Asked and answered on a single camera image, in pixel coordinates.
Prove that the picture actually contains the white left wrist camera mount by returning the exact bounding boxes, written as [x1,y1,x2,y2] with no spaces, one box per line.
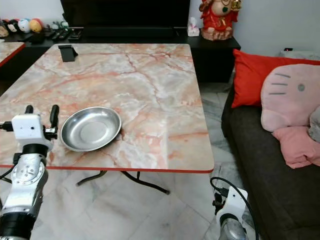
[12,114,50,146]

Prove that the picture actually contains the large marble pattern folding table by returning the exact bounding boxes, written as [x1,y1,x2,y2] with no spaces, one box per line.
[0,43,215,195]

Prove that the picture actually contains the black phone stand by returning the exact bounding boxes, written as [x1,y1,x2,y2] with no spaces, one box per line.
[58,44,79,63]

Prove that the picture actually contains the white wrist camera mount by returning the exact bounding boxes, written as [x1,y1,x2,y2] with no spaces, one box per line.
[216,186,248,226]
[12,114,50,146]

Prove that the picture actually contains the white blue plush ball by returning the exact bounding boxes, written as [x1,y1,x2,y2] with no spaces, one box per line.
[18,18,32,33]

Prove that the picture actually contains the black white plush toy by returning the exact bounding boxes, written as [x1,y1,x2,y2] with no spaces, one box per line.
[6,19,20,34]

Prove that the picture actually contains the red cushion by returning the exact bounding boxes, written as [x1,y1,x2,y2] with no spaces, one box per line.
[232,49,320,108]

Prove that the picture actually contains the pink cat face plush cushion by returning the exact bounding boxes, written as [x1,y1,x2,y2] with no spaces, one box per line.
[260,64,320,133]

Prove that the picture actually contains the black television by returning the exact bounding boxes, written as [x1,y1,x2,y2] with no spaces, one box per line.
[61,0,190,28]

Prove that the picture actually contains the yellow red plush toy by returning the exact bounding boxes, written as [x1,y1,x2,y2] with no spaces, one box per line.
[29,18,44,34]

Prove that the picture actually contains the grey plush toy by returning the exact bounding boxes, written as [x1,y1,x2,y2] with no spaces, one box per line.
[309,107,320,143]

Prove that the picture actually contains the shallow stainless steel dish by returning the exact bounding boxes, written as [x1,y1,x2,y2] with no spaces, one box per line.
[61,106,123,152]

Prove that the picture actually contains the small white pink figurine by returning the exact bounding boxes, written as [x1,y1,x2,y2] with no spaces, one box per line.
[187,17,201,37]

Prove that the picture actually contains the black remote control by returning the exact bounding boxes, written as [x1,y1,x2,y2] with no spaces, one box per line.
[51,29,68,41]
[67,28,83,41]

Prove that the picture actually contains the small black pot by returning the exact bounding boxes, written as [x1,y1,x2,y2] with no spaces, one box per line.
[36,33,50,45]

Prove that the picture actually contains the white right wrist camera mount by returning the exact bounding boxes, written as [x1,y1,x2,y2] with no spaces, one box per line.
[216,186,248,226]

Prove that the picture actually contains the dark brown sofa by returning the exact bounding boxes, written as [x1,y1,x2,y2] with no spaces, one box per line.
[221,87,320,240]

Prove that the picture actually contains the small pink pillow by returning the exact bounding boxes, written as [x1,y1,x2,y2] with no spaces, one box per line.
[271,126,320,169]

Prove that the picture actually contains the red robed figurine statue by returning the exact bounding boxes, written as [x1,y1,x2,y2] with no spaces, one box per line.
[199,0,242,42]

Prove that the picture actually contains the brown plush toy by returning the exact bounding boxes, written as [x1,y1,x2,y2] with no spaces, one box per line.
[0,20,9,38]

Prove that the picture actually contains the red edged marble pattern table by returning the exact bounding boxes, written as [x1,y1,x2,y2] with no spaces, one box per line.
[0,41,26,66]

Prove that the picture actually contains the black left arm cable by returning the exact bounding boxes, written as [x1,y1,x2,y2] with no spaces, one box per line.
[0,165,16,184]

